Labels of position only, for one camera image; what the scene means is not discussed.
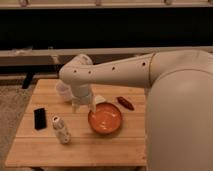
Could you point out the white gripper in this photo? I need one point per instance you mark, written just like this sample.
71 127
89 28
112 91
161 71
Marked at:
82 95

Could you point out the white bottle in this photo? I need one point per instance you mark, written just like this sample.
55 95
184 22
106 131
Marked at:
61 130

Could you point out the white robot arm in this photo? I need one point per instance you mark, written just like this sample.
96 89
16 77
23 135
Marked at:
179 107

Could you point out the orange bowl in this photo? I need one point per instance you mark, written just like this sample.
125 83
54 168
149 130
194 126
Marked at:
106 119

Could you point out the dark red chili pepper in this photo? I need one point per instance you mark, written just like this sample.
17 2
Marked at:
125 103

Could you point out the wooden table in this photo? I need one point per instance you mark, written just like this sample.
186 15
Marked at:
32 148

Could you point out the black rectangular box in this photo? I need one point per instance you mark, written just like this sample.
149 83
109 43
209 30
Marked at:
40 119

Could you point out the long metal rail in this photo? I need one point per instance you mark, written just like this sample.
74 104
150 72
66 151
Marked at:
55 56

